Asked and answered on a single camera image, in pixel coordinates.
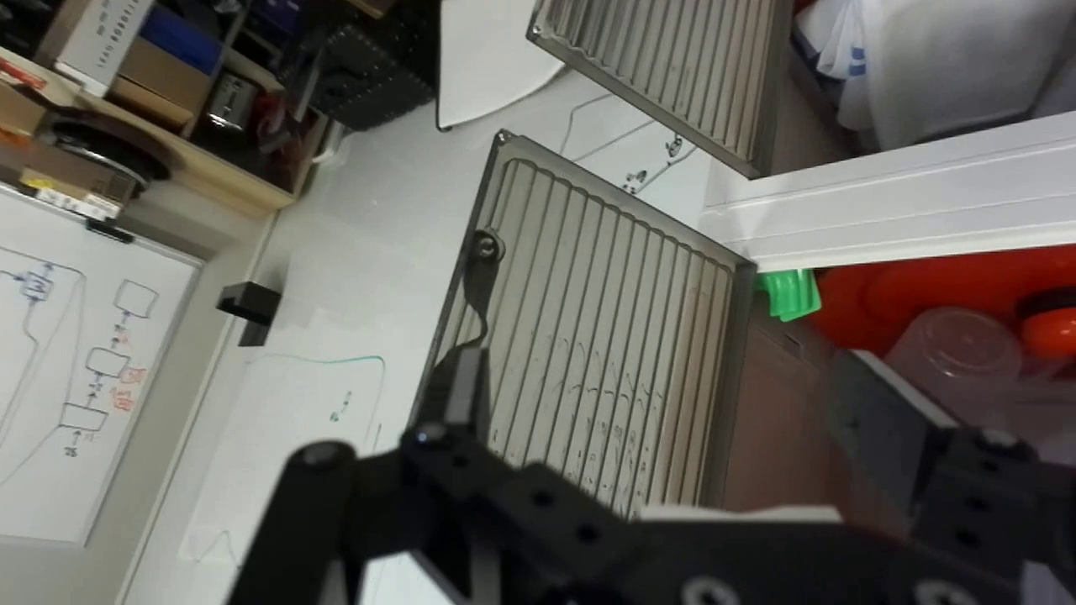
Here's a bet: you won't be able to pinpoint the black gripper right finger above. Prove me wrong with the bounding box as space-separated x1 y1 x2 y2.
829 345 1076 588

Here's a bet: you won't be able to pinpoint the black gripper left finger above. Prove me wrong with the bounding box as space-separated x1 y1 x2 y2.
226 345 633 605

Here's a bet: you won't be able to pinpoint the white stacked plastic cabinet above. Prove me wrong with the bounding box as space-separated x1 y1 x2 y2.
699 0 1076 512

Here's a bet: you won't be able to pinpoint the tinted ribbed cabinet door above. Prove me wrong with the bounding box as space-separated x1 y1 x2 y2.
525 0 795 186
410 124 763 523

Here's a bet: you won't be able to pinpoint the clear plastic cup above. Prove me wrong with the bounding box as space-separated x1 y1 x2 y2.
881 305 1026 395

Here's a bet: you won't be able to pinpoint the orange red round object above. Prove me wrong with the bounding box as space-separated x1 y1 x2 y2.
1016 290 1076 370

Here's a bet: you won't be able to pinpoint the red plastic container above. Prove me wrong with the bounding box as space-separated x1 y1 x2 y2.
812 246 1076 364

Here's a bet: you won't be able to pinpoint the small rectangular eraser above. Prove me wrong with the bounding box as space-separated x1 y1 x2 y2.
215 280 287 348

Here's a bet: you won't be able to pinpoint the green plastic piece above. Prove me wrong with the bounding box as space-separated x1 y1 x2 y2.
754 266 828 325

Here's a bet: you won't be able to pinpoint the small whiteboard with flowchart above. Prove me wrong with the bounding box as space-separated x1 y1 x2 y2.
0 179 207 555

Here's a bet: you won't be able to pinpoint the wooden storage shelf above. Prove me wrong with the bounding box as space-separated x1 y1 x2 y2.
0 0 342 226

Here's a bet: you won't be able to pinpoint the black whiteboard marker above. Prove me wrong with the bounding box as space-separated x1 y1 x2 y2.
84 212 139 246

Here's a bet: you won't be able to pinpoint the black round device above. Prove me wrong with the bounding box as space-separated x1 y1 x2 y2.
39 115 176 189

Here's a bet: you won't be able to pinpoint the white plastic bags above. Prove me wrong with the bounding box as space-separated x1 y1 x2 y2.
790 0 1076 143

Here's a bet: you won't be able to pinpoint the black mesh chair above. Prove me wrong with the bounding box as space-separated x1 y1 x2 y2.
305 14 443 133

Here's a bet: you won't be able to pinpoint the small plain cardboard box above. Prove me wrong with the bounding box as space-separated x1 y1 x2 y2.
109 64 206 129

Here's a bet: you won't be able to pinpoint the blue box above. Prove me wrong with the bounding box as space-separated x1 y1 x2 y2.
139 4 230 80

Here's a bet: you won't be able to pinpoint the white printed carton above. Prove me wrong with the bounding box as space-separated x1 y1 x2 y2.
38 0 158 101

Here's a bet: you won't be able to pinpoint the black curved door handle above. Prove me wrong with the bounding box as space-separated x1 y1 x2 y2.
460 226 503 353

